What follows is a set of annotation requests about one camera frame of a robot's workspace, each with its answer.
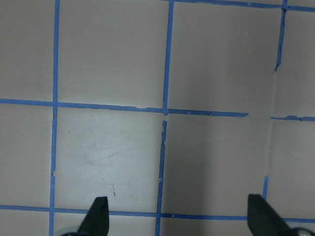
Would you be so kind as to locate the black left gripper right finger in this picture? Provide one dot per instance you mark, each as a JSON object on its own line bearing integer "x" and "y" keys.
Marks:
{"x": 262, "y": 220}

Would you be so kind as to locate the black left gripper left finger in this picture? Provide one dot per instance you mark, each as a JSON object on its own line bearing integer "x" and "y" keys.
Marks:
{"x": 96, "y": 222}

